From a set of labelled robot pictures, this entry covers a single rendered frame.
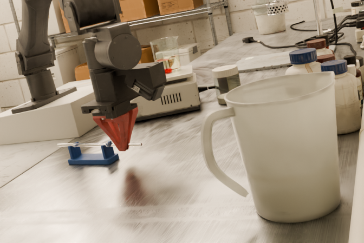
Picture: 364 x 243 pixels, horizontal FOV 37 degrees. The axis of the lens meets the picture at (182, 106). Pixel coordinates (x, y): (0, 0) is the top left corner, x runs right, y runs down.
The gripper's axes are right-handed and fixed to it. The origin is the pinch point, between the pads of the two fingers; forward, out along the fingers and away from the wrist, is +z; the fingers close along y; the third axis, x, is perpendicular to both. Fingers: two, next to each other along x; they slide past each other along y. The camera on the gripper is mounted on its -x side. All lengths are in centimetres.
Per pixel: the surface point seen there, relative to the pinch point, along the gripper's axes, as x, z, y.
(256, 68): 2, 2, 67
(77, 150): 11.3, 1.1, 0.4
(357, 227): -50, -8, -38
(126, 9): 153, -11, 220
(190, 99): 1.9, 0.1, 29.3
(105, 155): 3.3, 1.2, -1.3
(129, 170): -3.6, 2.9, -4.0
